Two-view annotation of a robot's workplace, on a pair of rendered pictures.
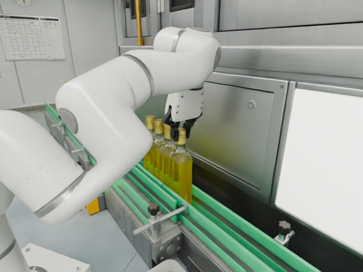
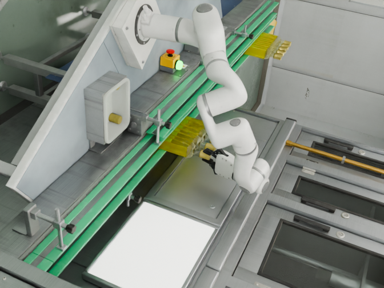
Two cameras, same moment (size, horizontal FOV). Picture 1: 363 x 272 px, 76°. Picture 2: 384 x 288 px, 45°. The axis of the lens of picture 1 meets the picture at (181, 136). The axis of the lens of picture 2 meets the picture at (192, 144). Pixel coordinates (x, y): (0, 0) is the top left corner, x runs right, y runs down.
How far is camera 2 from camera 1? 1.28 m
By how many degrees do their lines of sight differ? 4
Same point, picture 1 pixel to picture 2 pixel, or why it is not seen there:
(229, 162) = (175, 182)
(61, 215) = (201, 107)
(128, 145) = (219, 141)
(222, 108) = (214, 189)
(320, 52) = (230, 242)
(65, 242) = not seen: hidden behind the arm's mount
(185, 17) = (288, 185)
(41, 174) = (219, 106)
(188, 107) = (223, 166)
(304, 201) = (147, 216)
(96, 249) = not seen: hidden behind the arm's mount
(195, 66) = (242, 176)
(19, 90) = not seen: outside the picture
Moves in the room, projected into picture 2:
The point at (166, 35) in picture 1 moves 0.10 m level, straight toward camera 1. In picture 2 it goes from (264, 167) to (260, 168)
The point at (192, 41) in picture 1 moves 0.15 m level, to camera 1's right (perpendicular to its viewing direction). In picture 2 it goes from (256, 179) to (244, 217)
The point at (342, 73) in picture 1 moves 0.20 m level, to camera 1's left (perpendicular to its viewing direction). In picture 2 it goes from (216, 247) to (233, 196)
